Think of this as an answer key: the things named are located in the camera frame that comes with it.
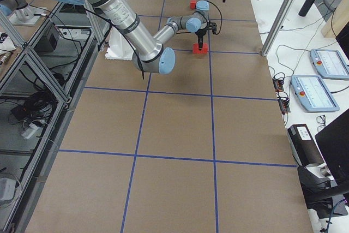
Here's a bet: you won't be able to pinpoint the red block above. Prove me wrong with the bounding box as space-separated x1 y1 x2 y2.
192 43 208 54
190 0 197 10

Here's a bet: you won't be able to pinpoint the black water bottle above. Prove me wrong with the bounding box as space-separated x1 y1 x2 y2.
298 0 315 17

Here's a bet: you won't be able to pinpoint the near teach pendant tablet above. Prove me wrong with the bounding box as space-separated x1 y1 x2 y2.
291 75 340 112

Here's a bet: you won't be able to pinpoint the teach pendant tablet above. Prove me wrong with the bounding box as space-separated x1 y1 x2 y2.
291 75 340 112
310 49 348 80

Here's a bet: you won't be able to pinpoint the far teach pendant tablet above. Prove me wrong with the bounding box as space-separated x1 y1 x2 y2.
310 49 348 80

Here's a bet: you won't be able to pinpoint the black eyeglasses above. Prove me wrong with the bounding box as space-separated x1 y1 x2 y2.
316 115 327 132

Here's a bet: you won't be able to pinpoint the black rectangular box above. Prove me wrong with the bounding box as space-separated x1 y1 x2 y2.
287 124 324 168

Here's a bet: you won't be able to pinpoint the black monitor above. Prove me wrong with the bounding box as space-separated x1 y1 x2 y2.
315 110 348 183

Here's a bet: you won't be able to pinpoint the aluminium frame post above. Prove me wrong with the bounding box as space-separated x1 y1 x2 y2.
261 0 294 57

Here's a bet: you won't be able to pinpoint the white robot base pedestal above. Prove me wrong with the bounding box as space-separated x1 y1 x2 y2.
105 26 134 61

